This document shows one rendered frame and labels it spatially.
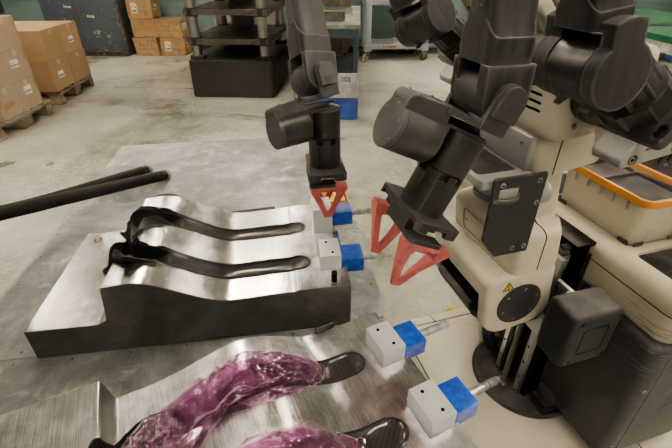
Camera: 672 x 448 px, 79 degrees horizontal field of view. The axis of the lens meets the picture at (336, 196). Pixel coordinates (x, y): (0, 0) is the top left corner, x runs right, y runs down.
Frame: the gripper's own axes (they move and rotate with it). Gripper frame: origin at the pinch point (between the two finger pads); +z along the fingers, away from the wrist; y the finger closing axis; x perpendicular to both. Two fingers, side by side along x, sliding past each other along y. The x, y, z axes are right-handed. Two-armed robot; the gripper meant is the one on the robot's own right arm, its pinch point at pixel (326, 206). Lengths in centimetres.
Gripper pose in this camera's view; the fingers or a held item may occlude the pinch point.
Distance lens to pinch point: 79.4
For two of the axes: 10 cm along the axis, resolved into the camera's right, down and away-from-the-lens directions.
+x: 9.9, -0.8, 1.3
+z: 0.1, 8.7, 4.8
